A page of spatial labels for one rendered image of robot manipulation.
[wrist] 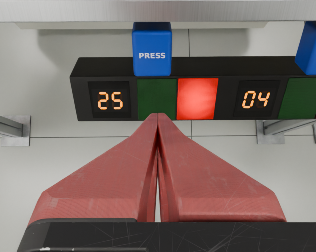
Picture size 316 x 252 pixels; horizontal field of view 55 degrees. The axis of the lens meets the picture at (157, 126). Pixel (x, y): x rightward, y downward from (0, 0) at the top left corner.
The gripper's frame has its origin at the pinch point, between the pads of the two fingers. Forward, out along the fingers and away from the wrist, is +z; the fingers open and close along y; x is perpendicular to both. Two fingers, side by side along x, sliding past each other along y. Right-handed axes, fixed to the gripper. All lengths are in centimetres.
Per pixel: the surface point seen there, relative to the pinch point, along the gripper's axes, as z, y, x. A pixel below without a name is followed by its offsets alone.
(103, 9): 6.6, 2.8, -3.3
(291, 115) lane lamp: 10.0, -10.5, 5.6
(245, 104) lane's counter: 10.0, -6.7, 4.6
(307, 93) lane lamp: 10.0, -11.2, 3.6
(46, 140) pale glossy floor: 59, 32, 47
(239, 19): 6.8, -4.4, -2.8
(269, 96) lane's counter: 10.0, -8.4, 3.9
